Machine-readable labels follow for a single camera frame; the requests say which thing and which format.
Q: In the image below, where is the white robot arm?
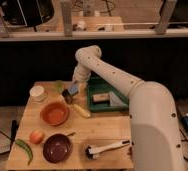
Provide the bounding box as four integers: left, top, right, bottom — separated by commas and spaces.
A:
73, 45, 185, 171

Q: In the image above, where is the grey wedge in tray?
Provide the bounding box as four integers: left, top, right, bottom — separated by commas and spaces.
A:
109, 91, 126, 107

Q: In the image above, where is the metal frame rail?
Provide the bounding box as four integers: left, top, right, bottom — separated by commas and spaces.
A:
0, 0, 188, 41

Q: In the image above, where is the green tray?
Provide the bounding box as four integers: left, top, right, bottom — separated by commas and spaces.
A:
86, 77, 129, 112

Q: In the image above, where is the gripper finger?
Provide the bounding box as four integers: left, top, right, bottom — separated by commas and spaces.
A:
79, 82, 87, 93
72, 81, 78, 86

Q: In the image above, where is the green lettuce piece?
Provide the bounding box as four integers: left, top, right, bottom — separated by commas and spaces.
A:
54, 80, 64, 93

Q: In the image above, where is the orange bowl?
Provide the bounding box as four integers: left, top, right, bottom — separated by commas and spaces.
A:
40, 102, 69, 126

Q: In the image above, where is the white dish brush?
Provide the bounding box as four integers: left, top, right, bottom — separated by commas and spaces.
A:
85, 140, 131, 159

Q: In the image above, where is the red apple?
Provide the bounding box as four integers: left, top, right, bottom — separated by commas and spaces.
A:
29, 130, 44, 144

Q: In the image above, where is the purple bowl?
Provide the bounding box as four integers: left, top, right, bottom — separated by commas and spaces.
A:
43, 134, 72, 163

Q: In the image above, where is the blue sponge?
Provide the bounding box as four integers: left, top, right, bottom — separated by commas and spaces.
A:
68, 84, 79, 96

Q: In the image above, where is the white cup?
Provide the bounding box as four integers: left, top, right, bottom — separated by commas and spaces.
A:
29, 85, 46, 102

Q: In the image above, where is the wooden block in tray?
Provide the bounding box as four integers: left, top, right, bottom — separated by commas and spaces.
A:
93, 93, 109, 102

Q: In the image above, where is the green chili pepper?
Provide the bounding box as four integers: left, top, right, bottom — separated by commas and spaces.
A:
15, 139, 33, 164

